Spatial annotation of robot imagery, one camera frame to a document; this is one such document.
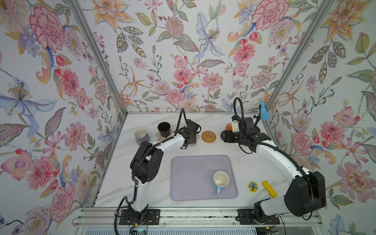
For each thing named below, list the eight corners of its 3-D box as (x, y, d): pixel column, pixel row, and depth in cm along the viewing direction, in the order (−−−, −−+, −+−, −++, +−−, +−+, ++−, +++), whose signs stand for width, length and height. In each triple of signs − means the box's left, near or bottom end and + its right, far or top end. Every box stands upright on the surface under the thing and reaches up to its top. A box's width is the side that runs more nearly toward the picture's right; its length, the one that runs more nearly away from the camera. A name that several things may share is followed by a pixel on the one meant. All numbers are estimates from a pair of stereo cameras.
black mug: (159, 140, 107) (156, 131, 98) (160, 131, 112) (158, 122, 103) (169, 140, 107) (168, 131, 98) (170, 131, 112) (169, 122, 103)
